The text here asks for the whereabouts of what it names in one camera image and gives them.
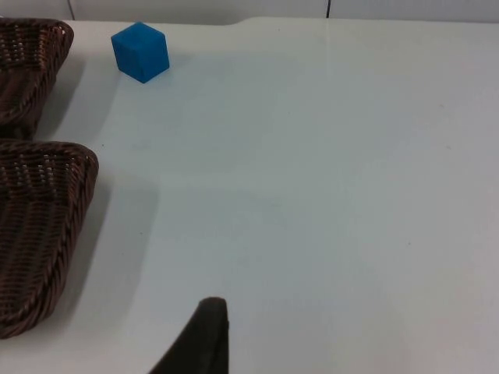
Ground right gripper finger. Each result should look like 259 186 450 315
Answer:
148 297 230 374

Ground dark brown wicker basket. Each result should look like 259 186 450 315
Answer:
0 17 75 138
0 139 100 340

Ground blue cube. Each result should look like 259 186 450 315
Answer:
110 21 171 84

